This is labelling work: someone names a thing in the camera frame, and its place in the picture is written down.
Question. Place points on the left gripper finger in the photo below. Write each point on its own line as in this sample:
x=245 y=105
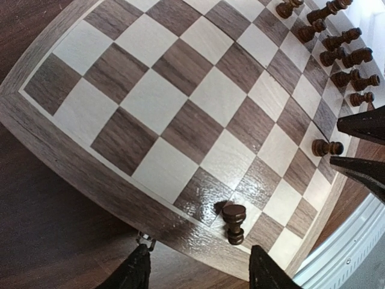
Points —
x=265 y=273
x=134 y=271

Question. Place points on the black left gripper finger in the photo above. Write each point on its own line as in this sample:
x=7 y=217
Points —
x=368 y=125
x=367 y=172

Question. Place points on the dark chess pawn piece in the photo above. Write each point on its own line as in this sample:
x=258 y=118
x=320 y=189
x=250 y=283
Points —
x=356 y=99

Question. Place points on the dark chess rook piece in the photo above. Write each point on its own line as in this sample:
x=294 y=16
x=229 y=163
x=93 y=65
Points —
x=361 y=84

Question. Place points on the dark chess queen piece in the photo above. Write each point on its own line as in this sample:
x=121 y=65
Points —
x=332 y=7

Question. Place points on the wooden chessboard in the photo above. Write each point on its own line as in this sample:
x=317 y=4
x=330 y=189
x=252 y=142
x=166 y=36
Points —
x=164 y=112

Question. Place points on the aluminium frame rail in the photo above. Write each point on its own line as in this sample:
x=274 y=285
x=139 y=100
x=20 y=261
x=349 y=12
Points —
x=339 y=256

